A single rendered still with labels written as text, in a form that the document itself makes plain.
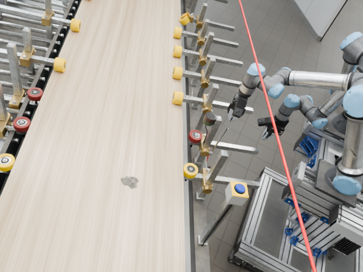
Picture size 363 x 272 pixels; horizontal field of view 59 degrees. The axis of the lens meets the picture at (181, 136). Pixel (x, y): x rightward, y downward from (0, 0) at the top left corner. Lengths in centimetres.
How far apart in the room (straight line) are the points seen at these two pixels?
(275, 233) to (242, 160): 85
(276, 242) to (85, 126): 159
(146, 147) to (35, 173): 55
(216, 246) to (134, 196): 117
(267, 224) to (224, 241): 35
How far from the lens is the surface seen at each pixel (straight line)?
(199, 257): 172
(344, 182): 165
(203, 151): 186
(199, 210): 183
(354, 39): 189
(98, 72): 212
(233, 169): 303
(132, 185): 157
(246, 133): 341
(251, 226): 250
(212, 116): 171
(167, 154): 173
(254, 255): 243
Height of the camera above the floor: 223
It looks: 46 degrees down
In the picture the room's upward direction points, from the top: 21 degrees clockwise
